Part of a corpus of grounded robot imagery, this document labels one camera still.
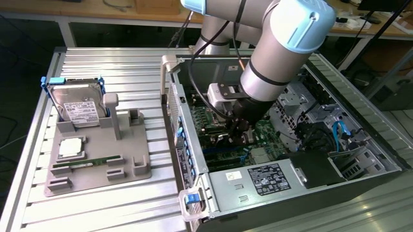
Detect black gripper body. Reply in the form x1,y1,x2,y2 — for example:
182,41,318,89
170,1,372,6
226,96,278,131

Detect black RAM stick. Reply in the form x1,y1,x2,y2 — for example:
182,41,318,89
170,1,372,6
203,127,229,140

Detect green motherboard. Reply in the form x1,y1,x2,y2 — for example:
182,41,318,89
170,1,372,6
188,90,291,172

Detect silver chipset heatsink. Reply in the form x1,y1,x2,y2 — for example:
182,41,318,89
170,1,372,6
250,147,275,163

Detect grey metal drive cage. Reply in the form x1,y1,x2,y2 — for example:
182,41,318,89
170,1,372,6
270,79,345,152

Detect grey power supply unit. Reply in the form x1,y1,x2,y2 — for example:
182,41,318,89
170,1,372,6
206,161,313,212

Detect black plastic shroud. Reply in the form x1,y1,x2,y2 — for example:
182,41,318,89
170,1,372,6
279,150,350,189

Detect grey corner fixture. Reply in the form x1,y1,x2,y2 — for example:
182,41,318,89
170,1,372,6
160,54,186,97
178,188,207,222

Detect open black PC case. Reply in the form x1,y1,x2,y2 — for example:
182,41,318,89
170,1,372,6
163,55,413,232

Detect grey metal disk bay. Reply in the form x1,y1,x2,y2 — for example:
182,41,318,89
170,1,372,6
329,145,388,181

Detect grey parts rack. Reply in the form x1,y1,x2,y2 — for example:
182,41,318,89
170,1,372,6
43,93,152,198

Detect dark computer tower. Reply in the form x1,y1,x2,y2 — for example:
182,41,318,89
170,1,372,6
370,77,413,112

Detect wooden desk white legs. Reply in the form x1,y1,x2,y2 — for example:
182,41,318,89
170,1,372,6
322,0,413,71
0,0,207,48

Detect grey diagonal metal bar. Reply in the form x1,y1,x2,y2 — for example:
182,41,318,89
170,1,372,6
366,47,413,100

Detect green RAM stick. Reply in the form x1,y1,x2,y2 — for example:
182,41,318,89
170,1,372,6
52,155,119,169

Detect hard disk in blue caddy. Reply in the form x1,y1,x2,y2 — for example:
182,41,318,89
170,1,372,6
40,75,108,129

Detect silver CPU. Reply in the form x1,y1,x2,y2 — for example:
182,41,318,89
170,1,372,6
59,139,86,158

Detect thin black rod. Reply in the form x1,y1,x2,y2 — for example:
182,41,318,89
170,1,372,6
370,0,408,41

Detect black monitor with stand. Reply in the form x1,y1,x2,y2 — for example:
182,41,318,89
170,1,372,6
357,0,413,24

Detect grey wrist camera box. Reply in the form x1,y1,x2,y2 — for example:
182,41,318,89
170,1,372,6
207,83,243,114

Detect black wire bundle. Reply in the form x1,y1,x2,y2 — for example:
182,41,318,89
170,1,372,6
295,122,338,153

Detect black looping robot cable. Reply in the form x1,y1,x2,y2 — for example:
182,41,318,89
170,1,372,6
188,20,234,119

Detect blue flat wire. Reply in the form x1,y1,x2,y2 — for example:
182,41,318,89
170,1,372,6
331,120,352,152

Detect black straight robot cable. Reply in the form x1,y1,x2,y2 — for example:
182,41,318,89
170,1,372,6
233,0,249,72

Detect black hanging cable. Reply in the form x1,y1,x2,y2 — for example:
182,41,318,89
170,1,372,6
167,11,194,48

